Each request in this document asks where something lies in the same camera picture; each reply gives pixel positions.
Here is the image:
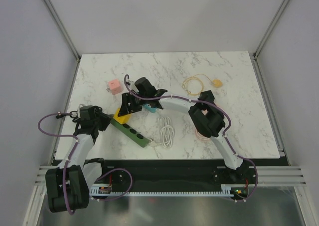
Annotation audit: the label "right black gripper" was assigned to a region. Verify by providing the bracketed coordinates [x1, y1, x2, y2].
[120, 91, 149, 116]

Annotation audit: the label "teal power strip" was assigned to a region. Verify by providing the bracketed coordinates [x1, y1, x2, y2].
[143, 104, 156, 113]

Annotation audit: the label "yellow cube socket adapter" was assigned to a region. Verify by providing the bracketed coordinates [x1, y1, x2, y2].
[113, 108, 131, 125]

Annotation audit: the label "pink cube socket adapter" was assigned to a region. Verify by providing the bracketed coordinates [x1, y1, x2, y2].
[107, 79, 123, 95]

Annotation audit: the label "green power strip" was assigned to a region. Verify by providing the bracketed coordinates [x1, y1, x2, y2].
[110, 119, 150, 148]

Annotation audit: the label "yellow charger cable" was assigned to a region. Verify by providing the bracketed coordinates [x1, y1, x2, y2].
[182, 73, 214, 96]

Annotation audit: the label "yellow charger plug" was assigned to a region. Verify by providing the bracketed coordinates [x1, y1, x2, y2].
[212, 79, 223, 88]

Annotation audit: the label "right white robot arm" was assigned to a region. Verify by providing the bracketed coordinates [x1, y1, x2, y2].
[118, 74, 249, 183]

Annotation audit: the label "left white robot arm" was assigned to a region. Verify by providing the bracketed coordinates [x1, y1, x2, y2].
[45, 105, 113, 215]

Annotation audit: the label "white coiled power cable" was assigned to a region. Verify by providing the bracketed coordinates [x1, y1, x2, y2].
[148, 116, 175, 149]

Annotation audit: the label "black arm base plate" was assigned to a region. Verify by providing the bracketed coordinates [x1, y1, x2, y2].
[87, 158, 257, 191]

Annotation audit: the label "pink coiled socket cable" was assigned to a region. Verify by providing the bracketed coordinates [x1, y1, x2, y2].
[195, 128, 210, 142]

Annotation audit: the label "white slotted cable duct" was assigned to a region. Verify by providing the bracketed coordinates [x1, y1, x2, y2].
[90, 184, 249, 197]

